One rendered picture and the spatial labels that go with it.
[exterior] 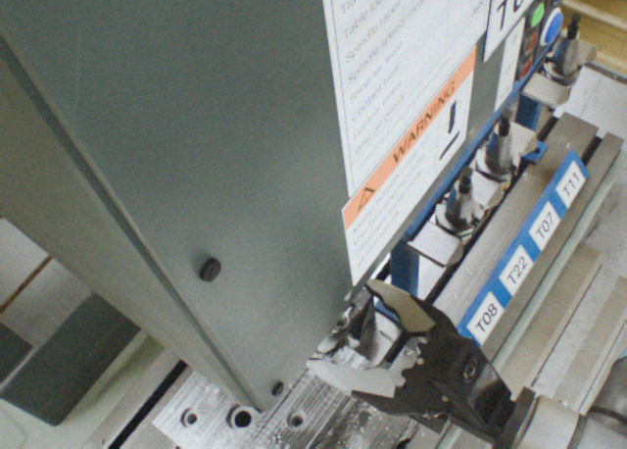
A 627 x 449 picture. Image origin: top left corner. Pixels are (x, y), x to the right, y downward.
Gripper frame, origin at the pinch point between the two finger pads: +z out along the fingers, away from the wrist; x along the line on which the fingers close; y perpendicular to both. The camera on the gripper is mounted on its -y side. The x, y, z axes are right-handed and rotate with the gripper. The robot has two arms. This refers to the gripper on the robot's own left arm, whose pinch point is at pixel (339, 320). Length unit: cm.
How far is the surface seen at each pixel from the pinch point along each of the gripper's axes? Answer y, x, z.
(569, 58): 15, 59, -5
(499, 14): -29.9, 15.6, -5.3
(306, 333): -20.7, -8.1, -3.6
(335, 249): -26.2, -4.0, -3.7
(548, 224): 48, 50, -13
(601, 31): 45, 100, -5
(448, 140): -22.0, 9.6, -5.0
